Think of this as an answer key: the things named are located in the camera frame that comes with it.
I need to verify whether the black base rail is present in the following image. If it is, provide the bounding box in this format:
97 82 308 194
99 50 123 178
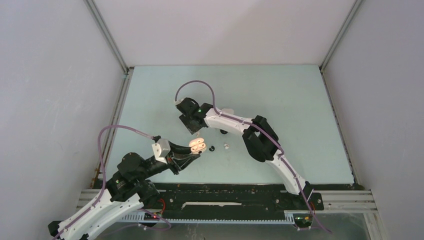
92 179 365 222

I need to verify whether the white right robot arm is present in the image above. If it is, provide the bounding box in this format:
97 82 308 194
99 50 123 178
175 97 314 212

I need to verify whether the white oval earbud case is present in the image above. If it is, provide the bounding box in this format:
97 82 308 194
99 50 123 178
221 108 234 115

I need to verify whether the white cable duct strip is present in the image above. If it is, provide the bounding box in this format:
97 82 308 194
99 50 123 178
117 211 296 225

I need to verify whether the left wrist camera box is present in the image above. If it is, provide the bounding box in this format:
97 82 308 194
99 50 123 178
151 138 171 164

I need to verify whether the aluminium frame post left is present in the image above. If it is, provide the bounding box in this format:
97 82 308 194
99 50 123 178
84 0 134 189

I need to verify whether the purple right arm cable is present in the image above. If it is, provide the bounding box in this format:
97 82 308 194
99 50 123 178
174 80 332 234

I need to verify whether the aluminium frame post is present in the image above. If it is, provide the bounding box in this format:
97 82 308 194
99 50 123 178
84 0 134 189
319 0 365 74

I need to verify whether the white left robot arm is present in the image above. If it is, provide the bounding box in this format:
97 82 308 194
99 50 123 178
48 137 207 240

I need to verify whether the aluminium frame post right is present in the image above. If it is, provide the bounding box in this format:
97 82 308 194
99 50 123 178
319 0 365 74

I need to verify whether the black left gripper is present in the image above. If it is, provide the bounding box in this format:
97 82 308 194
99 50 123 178
136 140 201 181

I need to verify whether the pink square earbud case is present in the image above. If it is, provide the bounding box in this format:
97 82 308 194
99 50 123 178
188 137 207 154

